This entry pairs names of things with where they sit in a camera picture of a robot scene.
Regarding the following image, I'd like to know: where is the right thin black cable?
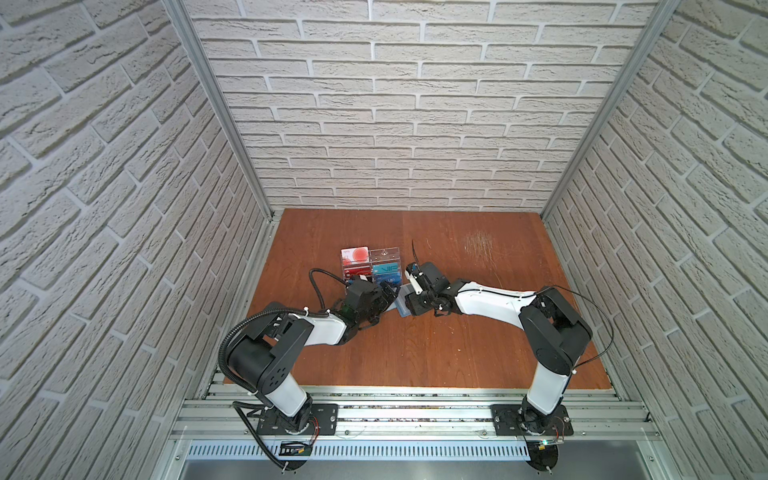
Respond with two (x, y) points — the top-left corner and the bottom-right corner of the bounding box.
(410, 241), (616, 370)

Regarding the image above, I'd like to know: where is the teal blue cards stack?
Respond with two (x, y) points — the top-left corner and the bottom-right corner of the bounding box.
(372, 262), (402, 286)

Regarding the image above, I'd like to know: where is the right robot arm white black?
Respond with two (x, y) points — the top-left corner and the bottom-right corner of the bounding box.
(405, 262), (592, 432)

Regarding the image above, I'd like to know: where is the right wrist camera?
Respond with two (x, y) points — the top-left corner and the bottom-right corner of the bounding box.
(405, 262), (423, 295)

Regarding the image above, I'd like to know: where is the aluminium rail frame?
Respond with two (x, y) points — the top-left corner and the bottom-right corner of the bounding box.
(170, 383), (661, 441)

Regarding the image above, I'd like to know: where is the red white card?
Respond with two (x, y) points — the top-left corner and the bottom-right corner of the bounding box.
(340, 247), (370, 265)

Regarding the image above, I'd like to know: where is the left black corrugated cable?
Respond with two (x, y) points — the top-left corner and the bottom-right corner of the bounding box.
(217, 267), (349, 472)

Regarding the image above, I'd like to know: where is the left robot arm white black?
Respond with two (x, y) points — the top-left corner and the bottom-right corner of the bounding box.
(217, 278), (400, 432)

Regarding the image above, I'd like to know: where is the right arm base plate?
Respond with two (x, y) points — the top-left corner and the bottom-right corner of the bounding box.
(490, 404), (574, 437)

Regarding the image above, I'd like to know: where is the red black cards stack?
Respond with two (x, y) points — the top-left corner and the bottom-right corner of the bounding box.
(342, 263), (373, 283)

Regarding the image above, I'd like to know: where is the blue leather card holder wallet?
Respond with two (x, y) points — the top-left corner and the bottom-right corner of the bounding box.
(387, 284), (414, 318)

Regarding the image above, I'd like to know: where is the clear acrylic card organizer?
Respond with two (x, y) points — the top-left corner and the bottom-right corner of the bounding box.
(340, 247), (402, 286)

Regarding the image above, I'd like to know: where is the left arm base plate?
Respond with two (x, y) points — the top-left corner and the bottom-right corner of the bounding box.
(257, 403), (339, 436)

